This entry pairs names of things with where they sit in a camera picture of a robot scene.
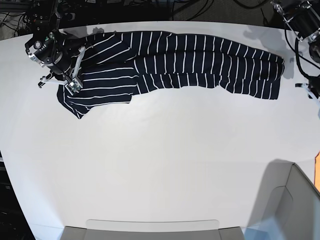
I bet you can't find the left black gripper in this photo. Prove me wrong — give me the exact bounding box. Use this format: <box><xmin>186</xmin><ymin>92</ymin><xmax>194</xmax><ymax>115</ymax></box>
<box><xmin>308</xmin><ymin>75</ymin><xmax>320</xmax><ymax>97</ymax></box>

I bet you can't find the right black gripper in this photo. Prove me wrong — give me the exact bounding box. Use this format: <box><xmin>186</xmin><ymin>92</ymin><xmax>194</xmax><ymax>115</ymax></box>
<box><xmin>24</xmin><ymin>31</ymin><xmax>85</xmax><ymax>68</ymax></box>

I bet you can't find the navy white striped T-shirt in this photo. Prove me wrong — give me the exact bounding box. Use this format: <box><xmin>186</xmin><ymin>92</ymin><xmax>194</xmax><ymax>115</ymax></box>
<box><xmin>57</xmin><ymin>31</ymin><xmax>285</xmax><ymax>119</ymax></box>

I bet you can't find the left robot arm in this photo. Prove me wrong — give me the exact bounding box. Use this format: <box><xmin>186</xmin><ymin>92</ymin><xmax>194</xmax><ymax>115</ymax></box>
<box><xmin>271</xmin><ymin>0</ymin><xmax>320</xmax><ymax>100</ymax></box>

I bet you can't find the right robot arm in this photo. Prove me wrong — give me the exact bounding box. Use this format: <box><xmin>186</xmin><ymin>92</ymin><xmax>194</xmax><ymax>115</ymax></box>
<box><xmin>25</xmin><ymin>0</ymin><xmax>85</xmax><ymax>76</ymax></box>

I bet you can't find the yellow orange cloth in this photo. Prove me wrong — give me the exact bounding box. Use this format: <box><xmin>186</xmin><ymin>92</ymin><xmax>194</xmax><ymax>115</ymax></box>
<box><xmin>314</xmin><ymin>152</ymin><xmax>320</xmax><ymax>191</ymax></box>

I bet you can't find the grey bin at right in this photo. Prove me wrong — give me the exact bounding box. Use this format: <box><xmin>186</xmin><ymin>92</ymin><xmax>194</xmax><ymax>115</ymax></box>
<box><xmin>242</xmin><ymin>159</ymin><xmax>320</xmax><ymax>240</ymax></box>

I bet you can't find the grey tray at bottom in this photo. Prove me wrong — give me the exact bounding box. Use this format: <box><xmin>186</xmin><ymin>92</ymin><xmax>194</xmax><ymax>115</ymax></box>
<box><xmin>60</xmin><ymin>219</ymin><xmax>245</xmax><ymax>240</ymax></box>

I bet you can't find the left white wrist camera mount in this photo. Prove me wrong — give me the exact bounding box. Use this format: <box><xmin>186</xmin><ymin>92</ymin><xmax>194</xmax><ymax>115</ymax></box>
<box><xmin>295</xmin><ymin>83</ymin><xmax>320</xmax><ymax>107</ymax></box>

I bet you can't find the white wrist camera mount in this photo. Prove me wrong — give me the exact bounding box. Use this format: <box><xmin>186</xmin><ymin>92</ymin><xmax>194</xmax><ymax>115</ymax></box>
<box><xmin>38</xmin><ymin>46</ymin><xmax>86</xmax><ymax>96</ymax></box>
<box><xmin>295</xmin><ymin>83</ymin><xmax>320</xmax><ymax>107</ymax></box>

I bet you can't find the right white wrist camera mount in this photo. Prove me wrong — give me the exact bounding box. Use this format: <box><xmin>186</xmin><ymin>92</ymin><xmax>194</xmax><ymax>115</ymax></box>
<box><xmin>38</xmin><ymin>46</ymin><xmax>86</xmax><ymax>96</ymax></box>

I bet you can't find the black cable bundle left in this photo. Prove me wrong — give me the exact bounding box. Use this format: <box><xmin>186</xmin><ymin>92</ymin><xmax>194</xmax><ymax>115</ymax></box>
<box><xmin>0</xmin><ymin>0</ymin><xmax>76</xmax><ymax>38</ymax></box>

